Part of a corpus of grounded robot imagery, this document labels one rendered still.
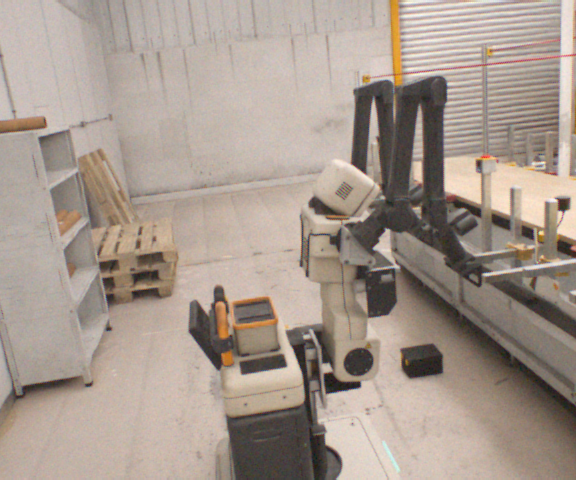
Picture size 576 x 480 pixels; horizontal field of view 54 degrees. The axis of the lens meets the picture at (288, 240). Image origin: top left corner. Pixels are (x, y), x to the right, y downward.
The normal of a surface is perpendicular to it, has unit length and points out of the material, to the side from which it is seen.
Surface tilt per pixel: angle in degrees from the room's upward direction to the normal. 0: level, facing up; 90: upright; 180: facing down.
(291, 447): 90
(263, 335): 92
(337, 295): 90
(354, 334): 90
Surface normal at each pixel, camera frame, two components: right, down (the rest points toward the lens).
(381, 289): 0.15, 0.25
